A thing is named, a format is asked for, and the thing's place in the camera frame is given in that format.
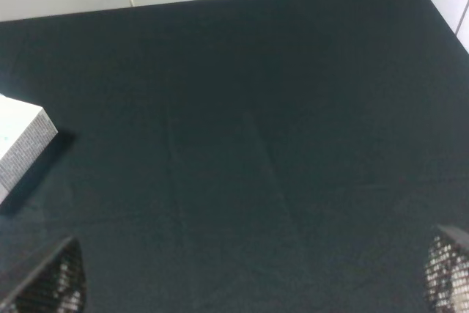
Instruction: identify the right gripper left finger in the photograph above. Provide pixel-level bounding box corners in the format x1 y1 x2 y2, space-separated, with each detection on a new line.
1 236 86 312

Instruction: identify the white blue carton box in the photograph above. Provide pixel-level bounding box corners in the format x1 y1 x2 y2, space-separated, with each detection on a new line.
1 95 58 201

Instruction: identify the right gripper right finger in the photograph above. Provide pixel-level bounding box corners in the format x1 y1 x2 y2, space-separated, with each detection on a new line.
425 225 468 312

